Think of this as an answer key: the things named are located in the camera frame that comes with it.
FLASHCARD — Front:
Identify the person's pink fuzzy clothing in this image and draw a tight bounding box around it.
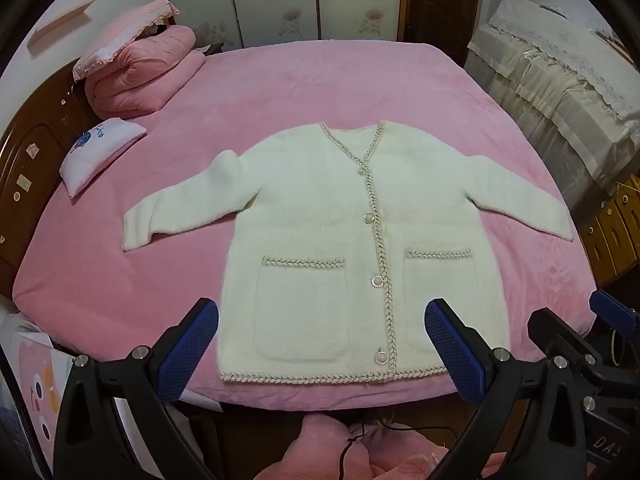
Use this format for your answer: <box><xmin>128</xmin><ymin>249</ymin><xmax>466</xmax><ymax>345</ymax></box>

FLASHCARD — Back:
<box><xmin>260</xmin><ymin>412</ymin><xmax>501</xmax><ymax>480</ymax></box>

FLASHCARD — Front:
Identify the white fluffy cardigan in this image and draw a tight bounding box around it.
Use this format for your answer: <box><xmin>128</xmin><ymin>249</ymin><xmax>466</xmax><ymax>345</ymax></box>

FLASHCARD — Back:
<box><xmin>121</xmin><ymin>120</ymin><xmax>575</xmax><ymax>387</ymax></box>

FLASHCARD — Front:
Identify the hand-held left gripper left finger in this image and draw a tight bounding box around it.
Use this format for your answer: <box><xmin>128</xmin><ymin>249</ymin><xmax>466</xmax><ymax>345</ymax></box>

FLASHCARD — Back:
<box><xmin>52</xmin><ymin>297</ymin><xmax>221</xmax><ymax>480</ymax></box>

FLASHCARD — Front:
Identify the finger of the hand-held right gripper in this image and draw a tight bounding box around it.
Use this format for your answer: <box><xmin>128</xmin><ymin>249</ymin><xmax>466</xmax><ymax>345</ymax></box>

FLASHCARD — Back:
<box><xmin>527</xmin><ymin>308</ymin><xmax>605</xmax><ymax>382</ymax></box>
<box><xmin>589</xmin><ymin>290</ymin><xmax>640</xmax><ymax>348</ymax></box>

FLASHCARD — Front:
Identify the pink cartoon box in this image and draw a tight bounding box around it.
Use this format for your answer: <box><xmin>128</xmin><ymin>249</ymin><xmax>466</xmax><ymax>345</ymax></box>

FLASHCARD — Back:
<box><xmin>0</xmin><ymin>330</ymin><xmax>76</xmax><ymax>480</ymax></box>

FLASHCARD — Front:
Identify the pink lace-edged pillow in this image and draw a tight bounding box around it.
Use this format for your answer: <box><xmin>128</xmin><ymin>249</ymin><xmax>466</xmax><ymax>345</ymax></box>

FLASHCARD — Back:
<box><xmin>72</xmin><ymin>0</ymin><xmax>182</xmax><ymax>81</ymax></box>

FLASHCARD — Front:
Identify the wooden headboard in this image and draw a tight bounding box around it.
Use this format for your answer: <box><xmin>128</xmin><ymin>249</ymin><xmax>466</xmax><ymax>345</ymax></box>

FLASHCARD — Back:
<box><xmin>0</xmin><ymin>57</ymin><xmax>96</xmax><ymax>301</ymax></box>

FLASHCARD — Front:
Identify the yellow wooden drawer cabinet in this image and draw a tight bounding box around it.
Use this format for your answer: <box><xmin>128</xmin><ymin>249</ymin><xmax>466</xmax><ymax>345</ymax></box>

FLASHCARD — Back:
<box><xmin>580</xmin><ymin>174</ymin><xmax>640</xmax><ymax>286</ymax></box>

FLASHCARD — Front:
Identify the furniture with lace cover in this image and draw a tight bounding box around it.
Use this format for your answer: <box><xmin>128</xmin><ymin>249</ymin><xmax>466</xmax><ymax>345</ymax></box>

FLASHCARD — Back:
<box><xmin>464</xmin><ymin>0</ymin><xmax>640</xmax><ymax>211</ymax></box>

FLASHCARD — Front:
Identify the pink bed blanket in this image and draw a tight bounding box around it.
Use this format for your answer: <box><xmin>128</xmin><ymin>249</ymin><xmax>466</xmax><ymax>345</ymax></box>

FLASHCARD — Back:
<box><xmin>11</xmin><ymin>40</ymin><xmax>601</xmax><ymax>411</ymax></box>

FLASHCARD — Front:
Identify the folded pink quilt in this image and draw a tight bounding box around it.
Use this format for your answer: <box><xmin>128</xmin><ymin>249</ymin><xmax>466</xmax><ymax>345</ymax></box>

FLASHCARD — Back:
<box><xmin>84</xmin><ymin>25</ymin><xmax>207</xmax><ymax>120</ymax></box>

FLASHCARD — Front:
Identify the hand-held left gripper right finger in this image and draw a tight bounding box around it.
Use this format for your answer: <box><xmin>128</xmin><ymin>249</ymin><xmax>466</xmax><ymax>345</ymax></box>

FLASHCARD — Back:
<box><xmin>424</xmin><ymin>298</ymin><xmax>589</xmax><ymax>480</ymax></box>

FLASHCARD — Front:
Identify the thin black cable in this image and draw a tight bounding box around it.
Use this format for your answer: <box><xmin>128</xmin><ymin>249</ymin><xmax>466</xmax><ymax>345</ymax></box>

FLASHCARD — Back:
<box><xmin>336</xmin><ymin>420</ymin><xmax>468</xmax><ymax>480</ymax></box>

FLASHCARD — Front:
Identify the floral panel wardrobe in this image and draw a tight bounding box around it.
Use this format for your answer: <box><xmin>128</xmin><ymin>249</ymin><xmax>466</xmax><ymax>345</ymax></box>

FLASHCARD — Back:
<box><xmin>152</xmin><ymin>0</ymin><xmax>416</xmax><ymax>53</ymax></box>

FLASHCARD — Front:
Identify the pink wall shelf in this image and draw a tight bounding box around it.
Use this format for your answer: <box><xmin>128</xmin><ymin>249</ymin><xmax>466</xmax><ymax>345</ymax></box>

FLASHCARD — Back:
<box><xmin>26</xmin><ymin>0</ymin><xmax>96</xmax><ymax>56</ymax></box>

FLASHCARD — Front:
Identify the small white printed pillow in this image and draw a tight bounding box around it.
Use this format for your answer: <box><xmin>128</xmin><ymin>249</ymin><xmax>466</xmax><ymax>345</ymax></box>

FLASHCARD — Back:
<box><xmin>59</xmin><ymin>117</ymin><xmax>148</xmax><ymax>198</ymax></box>

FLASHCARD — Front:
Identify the dark wooden door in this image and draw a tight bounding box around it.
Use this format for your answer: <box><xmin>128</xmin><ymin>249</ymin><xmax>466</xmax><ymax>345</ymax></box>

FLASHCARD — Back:
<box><xmin>409</xmin><ymin>0</ymin><xmax>506</xmax><ymax>46</ymax></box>

